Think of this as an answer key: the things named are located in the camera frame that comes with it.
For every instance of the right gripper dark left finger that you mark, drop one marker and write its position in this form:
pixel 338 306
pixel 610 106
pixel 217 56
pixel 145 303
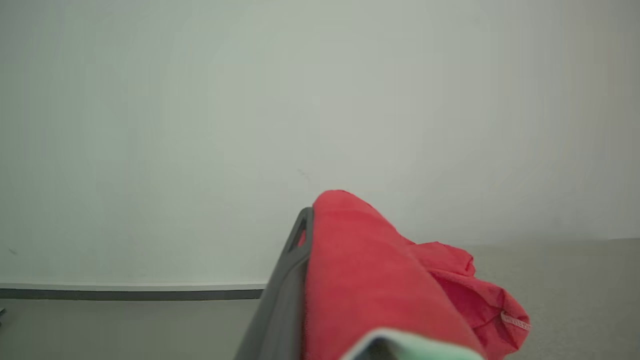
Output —
pixel 280 310

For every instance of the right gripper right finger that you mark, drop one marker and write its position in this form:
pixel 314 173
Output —
pixel 400 347

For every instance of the red shirt with white trim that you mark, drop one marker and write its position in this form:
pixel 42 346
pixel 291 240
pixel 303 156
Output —
pixel 365 280

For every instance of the white and black baseboard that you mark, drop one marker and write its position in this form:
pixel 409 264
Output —
pixel 130 292

